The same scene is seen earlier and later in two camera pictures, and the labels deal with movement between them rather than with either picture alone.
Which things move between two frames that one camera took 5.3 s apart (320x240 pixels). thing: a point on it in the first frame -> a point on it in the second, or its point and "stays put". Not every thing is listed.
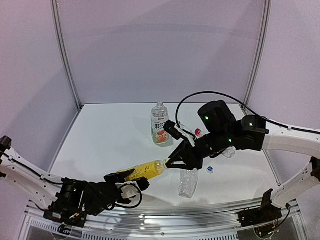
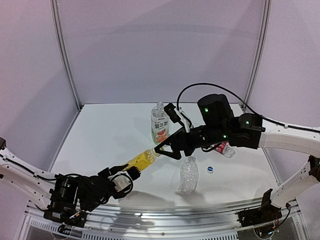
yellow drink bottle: x=148 y=170 -> x=143 y=161
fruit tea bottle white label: x=159 y=117 stays put
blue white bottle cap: x=210 y=170 stays put
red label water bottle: x=229 y=152 stays put
